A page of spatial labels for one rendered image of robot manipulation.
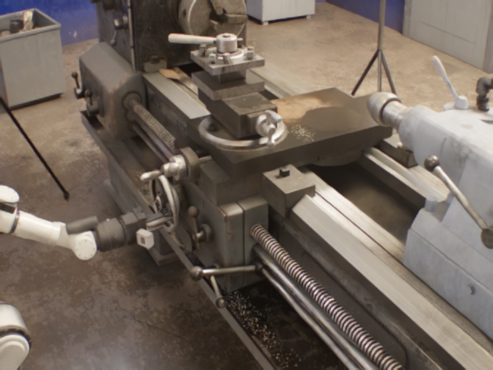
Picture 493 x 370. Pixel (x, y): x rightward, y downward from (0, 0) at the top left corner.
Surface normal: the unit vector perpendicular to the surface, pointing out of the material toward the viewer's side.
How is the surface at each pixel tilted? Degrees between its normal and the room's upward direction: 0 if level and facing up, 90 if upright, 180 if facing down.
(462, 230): 66
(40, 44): 90
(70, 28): 90
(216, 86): 0
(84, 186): 0
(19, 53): 90
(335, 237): 36
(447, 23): 90
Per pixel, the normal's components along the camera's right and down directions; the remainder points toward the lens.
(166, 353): -0.01, -0.86
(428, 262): -0.88, 0.25
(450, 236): -0.78, -0.19
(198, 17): 0.47, 0.45
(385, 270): -0.53, -0.55
